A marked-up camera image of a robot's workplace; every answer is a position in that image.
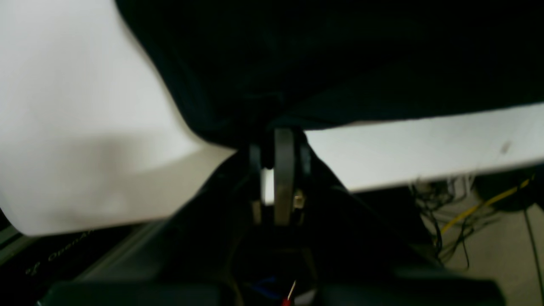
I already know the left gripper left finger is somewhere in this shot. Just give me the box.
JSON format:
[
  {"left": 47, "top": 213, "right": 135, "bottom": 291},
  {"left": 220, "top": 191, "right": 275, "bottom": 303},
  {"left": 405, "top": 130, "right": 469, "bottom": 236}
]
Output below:
[{"left": 249, "top": 144, "right": 264, "bottom": 225}]

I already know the yellow cable on floor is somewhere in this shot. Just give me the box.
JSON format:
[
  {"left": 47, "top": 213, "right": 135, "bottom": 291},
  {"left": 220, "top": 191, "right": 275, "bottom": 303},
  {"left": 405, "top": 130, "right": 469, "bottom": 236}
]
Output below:
[{"left": 440, "top": 176, "right": 534, "bottom": 234}]

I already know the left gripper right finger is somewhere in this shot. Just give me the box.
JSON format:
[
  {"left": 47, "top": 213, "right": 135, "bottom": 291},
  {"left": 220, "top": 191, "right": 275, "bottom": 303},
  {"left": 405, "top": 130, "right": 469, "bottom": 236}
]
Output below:
[{"left": 274, "top": 128, "right": 312, "bottom": 225}]

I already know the black T-shirt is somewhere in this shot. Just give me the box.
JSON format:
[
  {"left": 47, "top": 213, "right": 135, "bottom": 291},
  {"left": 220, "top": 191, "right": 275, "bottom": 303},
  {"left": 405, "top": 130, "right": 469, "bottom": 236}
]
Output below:
[{"left": 115, "top": 0, "right": 544, "bottom": 147}]

